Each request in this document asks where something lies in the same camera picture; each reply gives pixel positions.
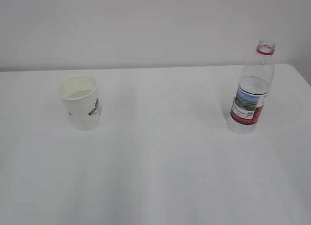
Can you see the white paper cup green logo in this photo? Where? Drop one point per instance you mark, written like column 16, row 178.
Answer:
column 80, row 96

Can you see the clear plastic water bottle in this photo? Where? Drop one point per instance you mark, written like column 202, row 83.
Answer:
column 254, row 85

